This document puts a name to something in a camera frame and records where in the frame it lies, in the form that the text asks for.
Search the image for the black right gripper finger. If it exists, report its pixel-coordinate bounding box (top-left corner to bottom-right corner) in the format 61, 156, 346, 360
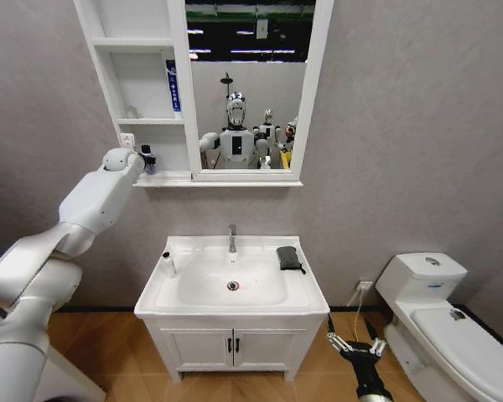
325, 313, 354, 353
363, 316, 388, 358

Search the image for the purple bottle with dark cap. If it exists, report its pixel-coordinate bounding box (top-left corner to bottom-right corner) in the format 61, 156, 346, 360
140, 144, 158, 177

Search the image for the dark grey folded towel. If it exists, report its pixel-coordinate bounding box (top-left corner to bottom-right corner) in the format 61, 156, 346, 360
275, 245, 308, 276

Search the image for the cabinet mirror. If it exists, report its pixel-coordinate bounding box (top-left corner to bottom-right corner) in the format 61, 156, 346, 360
184, 0, 318, 173

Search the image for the white vanity cabinet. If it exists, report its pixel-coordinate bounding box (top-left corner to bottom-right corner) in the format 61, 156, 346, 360
144, 314, 326, 383

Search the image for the white ceramic washbasin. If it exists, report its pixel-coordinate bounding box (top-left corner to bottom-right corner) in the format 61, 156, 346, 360
133, 234, 331, 322

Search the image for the blue toothpaste tube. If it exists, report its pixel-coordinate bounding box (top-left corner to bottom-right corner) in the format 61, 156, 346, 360
165, 59, 183, 113

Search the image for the white toilet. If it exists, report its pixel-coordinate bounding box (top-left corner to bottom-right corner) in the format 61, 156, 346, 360
375, 252, 503, 402

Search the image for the white bottle with black cap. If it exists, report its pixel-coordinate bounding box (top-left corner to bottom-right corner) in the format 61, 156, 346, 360
162, 250, 178, 277

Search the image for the white power cable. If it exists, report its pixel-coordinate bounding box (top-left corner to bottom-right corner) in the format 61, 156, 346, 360
346, 288, 368, 337

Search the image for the white wall cabinet with shelves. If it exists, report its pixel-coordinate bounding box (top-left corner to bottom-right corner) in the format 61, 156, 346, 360
73, 0, 335, 188

